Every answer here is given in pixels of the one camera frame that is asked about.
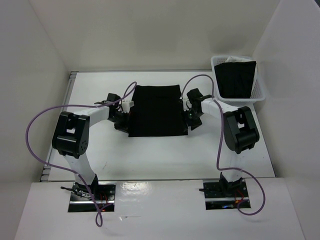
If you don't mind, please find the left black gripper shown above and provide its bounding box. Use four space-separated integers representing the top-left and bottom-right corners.
108 110 132 134

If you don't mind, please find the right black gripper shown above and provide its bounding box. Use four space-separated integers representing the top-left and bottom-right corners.
177 107 203 133

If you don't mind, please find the black skirt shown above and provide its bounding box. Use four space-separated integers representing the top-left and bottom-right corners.
128 85 188 138
214 61 257 99

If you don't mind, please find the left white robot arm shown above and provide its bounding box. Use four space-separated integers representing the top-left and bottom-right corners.
52 93 135 200

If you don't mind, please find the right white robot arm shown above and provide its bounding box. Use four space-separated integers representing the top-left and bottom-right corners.
183 88 260 197

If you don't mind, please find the black skirt in basket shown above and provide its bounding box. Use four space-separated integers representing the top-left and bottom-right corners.
214 61 257 99

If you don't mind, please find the white skirt in basket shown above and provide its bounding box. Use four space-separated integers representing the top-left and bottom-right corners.
225 57 258 99

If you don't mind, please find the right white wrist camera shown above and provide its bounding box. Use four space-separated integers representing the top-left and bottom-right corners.
182 98 192 112

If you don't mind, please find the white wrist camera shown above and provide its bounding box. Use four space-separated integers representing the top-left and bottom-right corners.
119 100 135 114
182 98 192 112

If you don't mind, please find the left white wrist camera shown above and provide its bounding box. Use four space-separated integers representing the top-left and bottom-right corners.
119 100 135 114

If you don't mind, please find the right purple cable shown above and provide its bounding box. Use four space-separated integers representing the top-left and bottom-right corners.
180 74 266 216

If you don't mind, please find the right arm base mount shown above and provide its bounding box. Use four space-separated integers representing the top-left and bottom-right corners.
199 179 251 210

